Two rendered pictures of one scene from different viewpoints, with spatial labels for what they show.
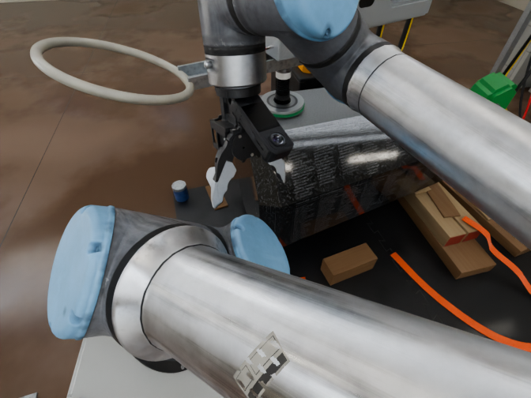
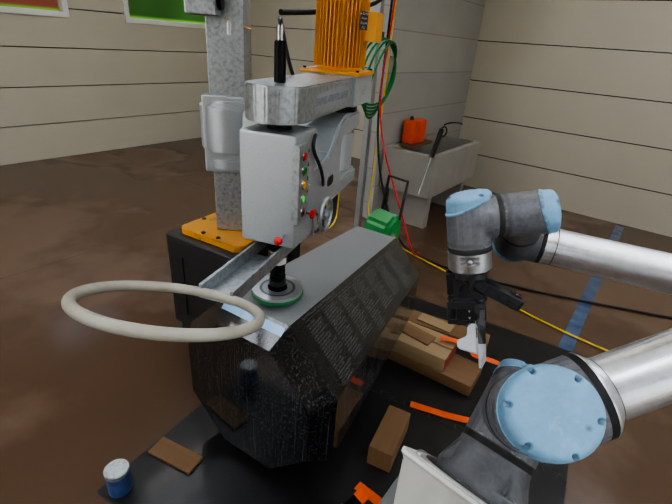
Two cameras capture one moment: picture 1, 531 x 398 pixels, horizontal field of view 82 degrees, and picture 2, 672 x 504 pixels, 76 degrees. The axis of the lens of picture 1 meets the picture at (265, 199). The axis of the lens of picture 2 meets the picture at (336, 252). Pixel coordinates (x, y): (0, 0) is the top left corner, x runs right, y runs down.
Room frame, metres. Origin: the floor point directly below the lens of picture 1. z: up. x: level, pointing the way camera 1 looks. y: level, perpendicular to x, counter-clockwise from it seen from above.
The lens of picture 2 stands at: (0.06, 0.83, 1.86)
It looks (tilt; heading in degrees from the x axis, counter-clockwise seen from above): 26 degrees down; 316
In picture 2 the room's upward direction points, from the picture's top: 4 degrees clockwise
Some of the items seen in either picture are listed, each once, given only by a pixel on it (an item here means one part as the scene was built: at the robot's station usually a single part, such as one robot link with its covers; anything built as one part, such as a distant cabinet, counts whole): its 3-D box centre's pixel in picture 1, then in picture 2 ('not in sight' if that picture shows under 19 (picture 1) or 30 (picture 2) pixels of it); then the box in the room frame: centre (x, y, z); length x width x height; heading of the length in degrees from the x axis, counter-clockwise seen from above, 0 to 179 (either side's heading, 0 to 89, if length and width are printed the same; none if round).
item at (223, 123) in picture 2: not in sight; (261, 130); (2.10, -0.49, 1.39); 0.74 x 0.34 x 0.25; 21
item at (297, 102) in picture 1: (282, 101); (277, 288); (1.35, -0.08, 0.90); 0.21 x 0.21 x 0.01
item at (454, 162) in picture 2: not in sight; (429, 179); (3.01, -3.47, 0.43); 1.30 x 0.62 x 0.86; 101
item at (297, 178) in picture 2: not in sight; (299, 184); (1.21, -0.08, 1.40); 0.08 x 0.03 x 0.28; 120
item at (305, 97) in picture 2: not in sight; (314, 97); (1.52, -0.38, 1.64); 0.96 x 0.25 x 0.17; 120
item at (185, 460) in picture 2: (216, 196); (175, 455); (1.54, 0.37, 0.02); 0.25 x 0.10 x 0.01; 24
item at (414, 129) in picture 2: not in sight; (416, 129); (3.20, -3.31, 1.00); 0.50 x 0.22 x 0.33; 101
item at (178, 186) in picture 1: (180, 191); (118, 478); (1.54, 0.62, 0.08); 0.10 x 0.10 x 0.13
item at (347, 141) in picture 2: not in sight; (333, 148); (1.68, -0.65, 1.37); 0.19 x 0.19 x 0.20
